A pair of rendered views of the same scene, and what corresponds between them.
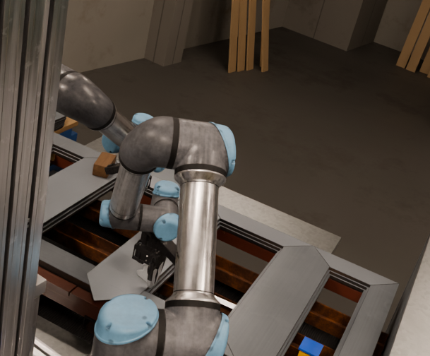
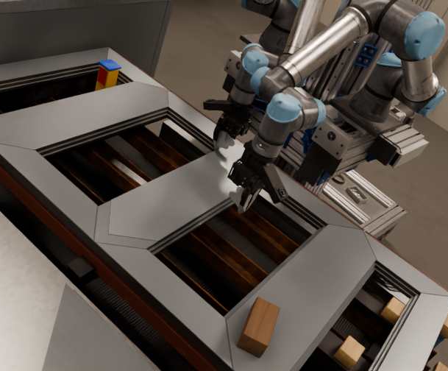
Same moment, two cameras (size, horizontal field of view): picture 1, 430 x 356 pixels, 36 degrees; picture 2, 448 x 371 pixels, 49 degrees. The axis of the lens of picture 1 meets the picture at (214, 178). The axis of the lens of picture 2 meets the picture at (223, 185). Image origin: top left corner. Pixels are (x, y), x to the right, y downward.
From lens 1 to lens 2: 3.07 m
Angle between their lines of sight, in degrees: 117
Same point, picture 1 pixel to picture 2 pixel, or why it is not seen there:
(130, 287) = (235, 151)
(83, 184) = (282, 296)
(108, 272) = not seen: hidden behind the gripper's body
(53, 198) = (315, 272)
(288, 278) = (68, 118)
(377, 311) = not seen: outside the picture
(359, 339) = (47, 65)
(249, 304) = (131, 112)
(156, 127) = not seen: outside the picture
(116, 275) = not seen: hidden behind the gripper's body
